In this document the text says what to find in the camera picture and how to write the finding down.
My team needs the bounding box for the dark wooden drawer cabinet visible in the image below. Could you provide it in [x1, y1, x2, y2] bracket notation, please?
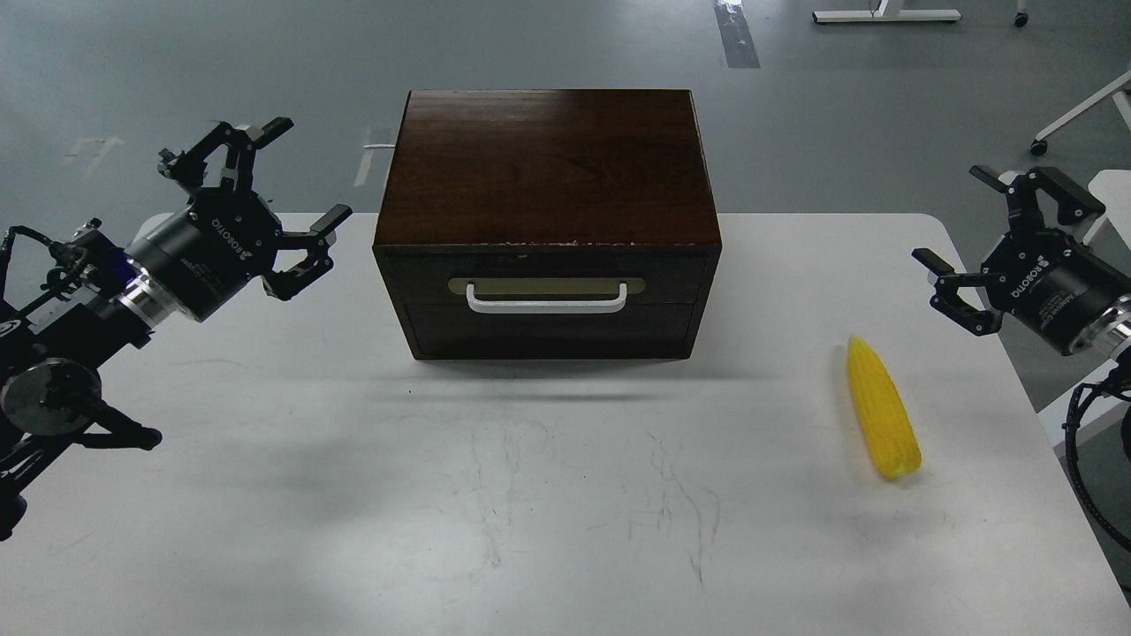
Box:
[372, 89, 722, 360]

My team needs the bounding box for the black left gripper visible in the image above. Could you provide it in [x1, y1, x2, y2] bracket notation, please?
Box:
[126, 117, 353, 323]

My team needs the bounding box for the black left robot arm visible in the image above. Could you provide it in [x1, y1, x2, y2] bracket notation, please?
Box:
[1, 117, 352, 540]

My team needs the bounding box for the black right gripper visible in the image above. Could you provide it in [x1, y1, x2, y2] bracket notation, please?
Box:
[912, 164, 1131, 356]

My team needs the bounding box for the white side table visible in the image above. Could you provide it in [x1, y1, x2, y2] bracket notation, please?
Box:
[1000, 167, 1130, 458]

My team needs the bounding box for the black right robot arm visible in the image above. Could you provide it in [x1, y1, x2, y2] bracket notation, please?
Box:
[912, 165, 1130, 549]

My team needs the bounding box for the white wheeled desk leg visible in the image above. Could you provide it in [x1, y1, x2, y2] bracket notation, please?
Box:
[1029, 69, 1130, 157]

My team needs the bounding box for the white desk frame base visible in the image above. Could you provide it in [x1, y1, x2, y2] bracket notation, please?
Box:
[811, 1, 962, 25]

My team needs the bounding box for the yellow corn cob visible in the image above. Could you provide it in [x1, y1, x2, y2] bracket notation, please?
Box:
[846, 334, 922, 481]

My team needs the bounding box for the wooden drawer with white handle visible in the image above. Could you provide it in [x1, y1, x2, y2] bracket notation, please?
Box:
[385, 253, 708, 306]

